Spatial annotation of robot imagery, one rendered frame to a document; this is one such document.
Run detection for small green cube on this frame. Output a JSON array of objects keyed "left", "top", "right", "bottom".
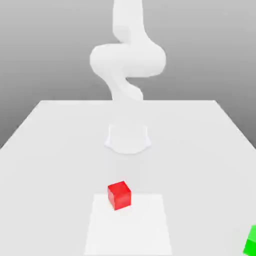
[{"left": 242, "top": 224, "right": 256, "bottom": 256}]

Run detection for small red cube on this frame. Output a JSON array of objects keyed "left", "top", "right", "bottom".
[{"left": 107, "top": 180, "right": 132, "bottom": 211}]

